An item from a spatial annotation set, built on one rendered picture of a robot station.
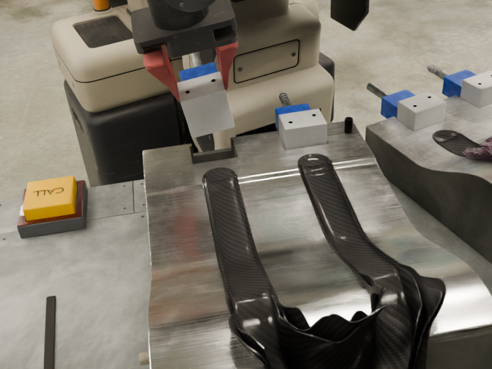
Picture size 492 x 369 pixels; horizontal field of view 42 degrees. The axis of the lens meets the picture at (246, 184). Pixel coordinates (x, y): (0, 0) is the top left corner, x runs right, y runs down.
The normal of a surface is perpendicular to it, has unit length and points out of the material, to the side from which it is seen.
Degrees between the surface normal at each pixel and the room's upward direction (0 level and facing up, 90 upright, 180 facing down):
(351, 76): 0
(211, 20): 11
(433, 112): 90
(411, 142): 0
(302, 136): 90
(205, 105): 99
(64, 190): 0
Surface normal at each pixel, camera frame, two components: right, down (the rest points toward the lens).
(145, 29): -0.17, -0.69
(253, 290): -0.18, -0.97
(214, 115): 0.18, 0.69
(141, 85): 0.44, 0.51
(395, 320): -0.04, -0.32
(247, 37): 0.17, -0.43
